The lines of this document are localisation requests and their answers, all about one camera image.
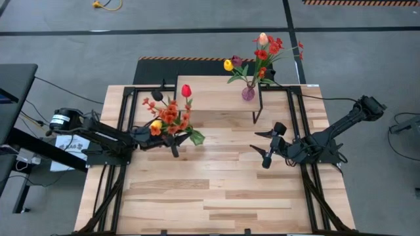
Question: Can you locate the green glass vase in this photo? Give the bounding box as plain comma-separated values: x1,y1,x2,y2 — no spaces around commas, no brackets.
189,129,206,147

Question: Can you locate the black desk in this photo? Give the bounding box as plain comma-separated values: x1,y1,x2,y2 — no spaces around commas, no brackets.
0,63,89,214

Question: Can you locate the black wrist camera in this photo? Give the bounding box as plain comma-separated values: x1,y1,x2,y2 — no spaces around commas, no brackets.
131,127,152,142
280,139,298,158

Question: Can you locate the grey floor device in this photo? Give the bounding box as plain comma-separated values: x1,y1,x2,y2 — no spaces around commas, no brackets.
388,113,420,135

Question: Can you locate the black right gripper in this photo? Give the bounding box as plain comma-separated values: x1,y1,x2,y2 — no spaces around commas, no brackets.
249,121,288,170

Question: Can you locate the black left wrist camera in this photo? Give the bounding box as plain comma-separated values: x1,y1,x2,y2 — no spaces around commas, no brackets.
131,127,152,142

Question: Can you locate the wooden shelf with black legs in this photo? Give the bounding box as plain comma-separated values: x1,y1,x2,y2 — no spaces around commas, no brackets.
173,74,264,125

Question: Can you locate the yellow floor cable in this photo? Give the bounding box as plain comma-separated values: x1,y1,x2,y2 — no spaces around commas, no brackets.
91,0,124,12

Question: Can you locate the black aluminium rig frame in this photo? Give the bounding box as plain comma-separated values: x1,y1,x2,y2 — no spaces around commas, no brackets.
73,77,358,236

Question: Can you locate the pink glass vase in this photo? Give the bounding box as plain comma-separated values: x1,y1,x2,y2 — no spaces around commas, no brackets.
241,84,257,102

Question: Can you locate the white power strip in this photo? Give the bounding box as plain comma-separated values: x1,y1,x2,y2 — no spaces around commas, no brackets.
15,147,43,165

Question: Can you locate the dark laptop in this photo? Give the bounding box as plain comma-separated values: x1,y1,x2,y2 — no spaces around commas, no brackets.
0,87,20,105

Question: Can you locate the dark red artificial tulip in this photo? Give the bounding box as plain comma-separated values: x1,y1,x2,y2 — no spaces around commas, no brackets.
231,54,252,87

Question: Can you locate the black hazard-striped floor mat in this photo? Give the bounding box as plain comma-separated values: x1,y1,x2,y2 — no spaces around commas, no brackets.
133,56,275,85

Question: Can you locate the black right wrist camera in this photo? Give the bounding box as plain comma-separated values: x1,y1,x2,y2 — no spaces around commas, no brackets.
280,139,298,158

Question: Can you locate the thin black floor cable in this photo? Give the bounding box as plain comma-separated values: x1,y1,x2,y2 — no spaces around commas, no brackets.
33,76,105,105

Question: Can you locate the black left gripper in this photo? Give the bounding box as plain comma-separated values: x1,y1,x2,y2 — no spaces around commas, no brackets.
131,127,193,159

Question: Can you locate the orange artificial flower bunch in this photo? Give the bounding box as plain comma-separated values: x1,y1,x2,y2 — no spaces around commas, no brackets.
251,33,305,85
142,97,195,137

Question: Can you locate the cream artificial tulip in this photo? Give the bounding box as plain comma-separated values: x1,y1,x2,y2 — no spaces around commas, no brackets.
252,31,270,85

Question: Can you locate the white printed paper sheet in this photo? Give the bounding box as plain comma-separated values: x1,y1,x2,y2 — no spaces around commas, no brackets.
50,134,92,173

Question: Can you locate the black yellow hazard strip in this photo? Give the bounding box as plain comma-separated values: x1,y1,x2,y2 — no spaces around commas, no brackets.
301,0,420,7

